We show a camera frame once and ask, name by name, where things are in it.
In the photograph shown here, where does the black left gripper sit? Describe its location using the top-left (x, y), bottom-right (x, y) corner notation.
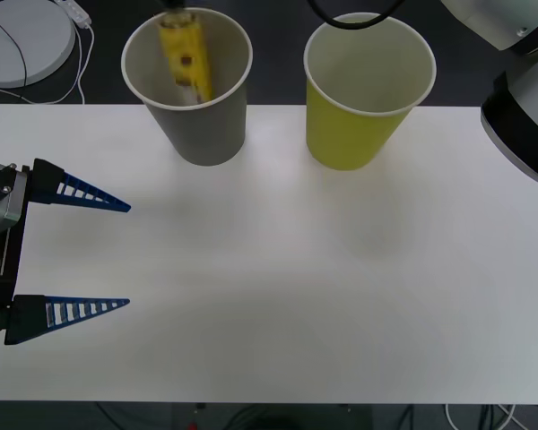
top-left (0, 158), bottom-right (132, 346)

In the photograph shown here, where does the yellow plastic bottle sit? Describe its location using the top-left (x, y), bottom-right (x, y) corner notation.
top-left (153, 10), bottom-right (215, 107)

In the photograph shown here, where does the grey plastic waste bin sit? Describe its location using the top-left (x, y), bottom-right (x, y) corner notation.
top-left (120, 8), bottom-right (254, 168)

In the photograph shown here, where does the round grey disc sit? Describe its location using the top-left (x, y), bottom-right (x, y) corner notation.
top-left (0, 0), bottom-right (78, 90)

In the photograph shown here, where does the white power strip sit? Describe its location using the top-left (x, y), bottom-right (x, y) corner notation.
top-left (53, 0), bottom-right (93, 30)

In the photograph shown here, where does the yellow-green plastic waste bin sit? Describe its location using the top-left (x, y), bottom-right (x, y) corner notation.
top-left (302, 12), bottom-right (438, 172)

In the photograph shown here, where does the white power strip cable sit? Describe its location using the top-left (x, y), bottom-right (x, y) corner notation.
top-left (0, 25), bottom-right (96, 107)

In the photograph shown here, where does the thin black cable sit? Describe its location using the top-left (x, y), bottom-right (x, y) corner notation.
top-left (0, 7), bottom-right (30, 89)

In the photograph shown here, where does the white cable under table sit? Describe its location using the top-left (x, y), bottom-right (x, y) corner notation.
top-left (445, 401), bottom-right (524, 430)

